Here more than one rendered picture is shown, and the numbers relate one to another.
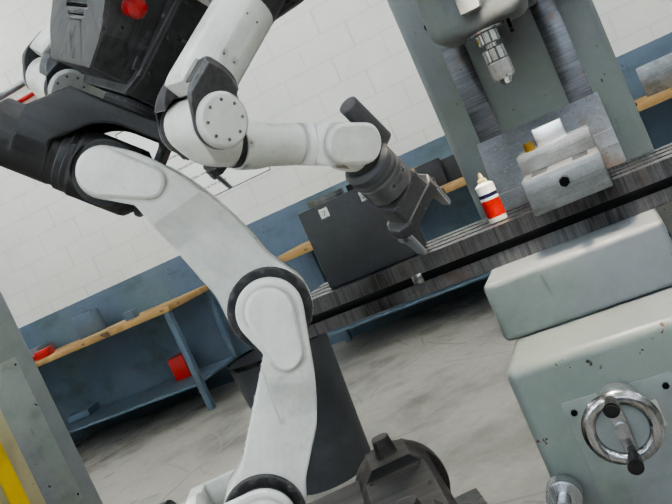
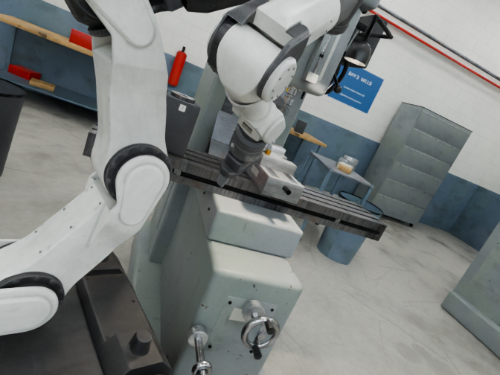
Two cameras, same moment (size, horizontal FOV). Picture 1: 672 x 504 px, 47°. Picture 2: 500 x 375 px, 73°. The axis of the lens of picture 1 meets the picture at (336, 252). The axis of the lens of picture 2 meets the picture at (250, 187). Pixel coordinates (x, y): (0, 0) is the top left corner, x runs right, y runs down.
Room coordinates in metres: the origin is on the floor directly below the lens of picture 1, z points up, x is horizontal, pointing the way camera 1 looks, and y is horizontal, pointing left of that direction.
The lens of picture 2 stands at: (0.63, 0.42, 1.26)
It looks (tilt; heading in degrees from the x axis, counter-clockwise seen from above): 16 degrees down; 318
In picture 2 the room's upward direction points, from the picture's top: 23 degrees clockwise
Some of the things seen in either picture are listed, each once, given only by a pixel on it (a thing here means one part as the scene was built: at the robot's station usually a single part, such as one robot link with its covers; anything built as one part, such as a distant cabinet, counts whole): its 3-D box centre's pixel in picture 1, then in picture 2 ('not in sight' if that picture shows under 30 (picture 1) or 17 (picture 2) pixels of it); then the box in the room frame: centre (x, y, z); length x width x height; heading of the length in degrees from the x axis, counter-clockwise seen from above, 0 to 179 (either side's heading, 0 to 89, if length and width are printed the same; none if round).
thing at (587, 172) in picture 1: (562, 165); (270, 169); (1.59, -0.50, 0.99); 0.35 x 0.15 x 0.11; 161
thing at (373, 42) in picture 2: not in sight; (359, 42); (1.79, -0.89, 1.62); 0.20 x 0.09 x 0.21; 159
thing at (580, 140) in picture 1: (555, 151); (276, 163); (1.56, -0.49, 1.02); 0.15 x 0.06 x 0.04; 71
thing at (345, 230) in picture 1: (361, 227); (161, 117); (1.77, -0.08, 1.03); 0.22 x 0.12 x 0.20; 73
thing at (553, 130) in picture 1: (551, 137); (274, 152); (1.62, -0.51, 1.05); 0.06 x 0.05 x 0.06; 71
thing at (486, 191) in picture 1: (488, 196); not in sight; (1.64, -0.34, 0.99); 0.04 x 0.04 x 0.11
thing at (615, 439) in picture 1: (621, 418); (257, 324); (1.16, -0.30, 0.63); 0.16 x 0.12 x 0.12; 159
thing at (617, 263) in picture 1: (581, 256); (242, 205); (1.63, -0.47, 0.79); 0.50 x 0.35 x 0.12; 159
